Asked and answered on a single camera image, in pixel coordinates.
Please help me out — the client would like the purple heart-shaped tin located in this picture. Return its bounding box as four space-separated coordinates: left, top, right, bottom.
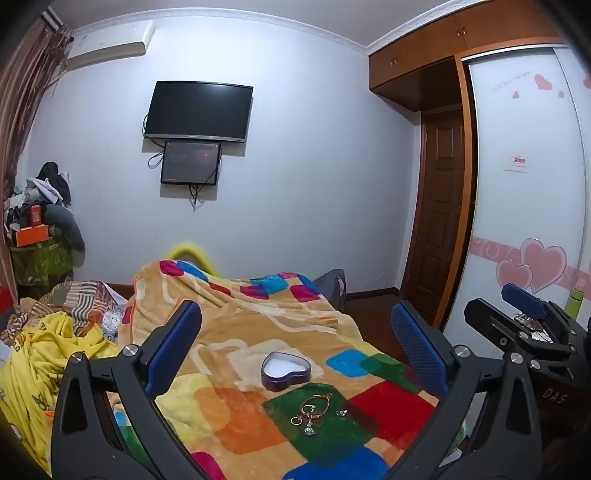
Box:
261 352 311 392

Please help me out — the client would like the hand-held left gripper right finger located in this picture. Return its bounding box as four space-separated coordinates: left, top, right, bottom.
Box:
390 300 542 480

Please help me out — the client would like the small black wall monitor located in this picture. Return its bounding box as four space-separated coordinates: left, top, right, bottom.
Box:
160 141 223 186

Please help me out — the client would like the grey bag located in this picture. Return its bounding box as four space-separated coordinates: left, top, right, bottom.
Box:
311 268 347 311

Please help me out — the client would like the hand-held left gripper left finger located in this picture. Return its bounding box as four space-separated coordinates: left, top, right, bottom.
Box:
51 300 204 480

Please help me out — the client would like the yellow foam tube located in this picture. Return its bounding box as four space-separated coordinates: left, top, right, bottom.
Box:
168 241 221 277

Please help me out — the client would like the green printed cloth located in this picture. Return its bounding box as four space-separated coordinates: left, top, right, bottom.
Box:
10 237 75 287

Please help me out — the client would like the pile of clothes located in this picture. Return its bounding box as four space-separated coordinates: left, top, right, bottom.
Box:
4 161 73 232

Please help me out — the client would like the striped red curtain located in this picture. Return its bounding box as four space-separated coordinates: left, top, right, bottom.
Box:
0 10 74 296

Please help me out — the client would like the white air conditioner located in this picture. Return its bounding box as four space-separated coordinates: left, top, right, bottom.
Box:
66 21 155 71

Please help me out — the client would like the orange box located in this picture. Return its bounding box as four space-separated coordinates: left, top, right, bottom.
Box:
15 225 51 247

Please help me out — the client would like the brown wooden door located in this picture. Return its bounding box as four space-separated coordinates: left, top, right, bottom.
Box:
401 108 467 330

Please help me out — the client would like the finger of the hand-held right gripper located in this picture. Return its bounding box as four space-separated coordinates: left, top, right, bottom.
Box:
464 298 579 358
501 283 573 326

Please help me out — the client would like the striped brown quilt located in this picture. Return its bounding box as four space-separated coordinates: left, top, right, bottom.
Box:
18 278 130 342

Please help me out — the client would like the colourful checked blanket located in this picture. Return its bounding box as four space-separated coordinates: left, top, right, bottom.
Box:
113 259 467 480

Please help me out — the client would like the yellow printed cloth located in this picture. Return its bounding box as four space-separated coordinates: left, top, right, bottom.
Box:
0 311 120 476

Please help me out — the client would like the wooden overhead cabinet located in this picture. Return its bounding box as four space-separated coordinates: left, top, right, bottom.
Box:
368 0 566 112

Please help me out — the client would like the gold chain bracelet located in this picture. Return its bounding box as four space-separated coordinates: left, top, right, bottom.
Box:
290 393 335 437

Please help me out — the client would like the black wall television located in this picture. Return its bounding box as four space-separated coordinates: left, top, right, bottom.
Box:
143 80 254 144

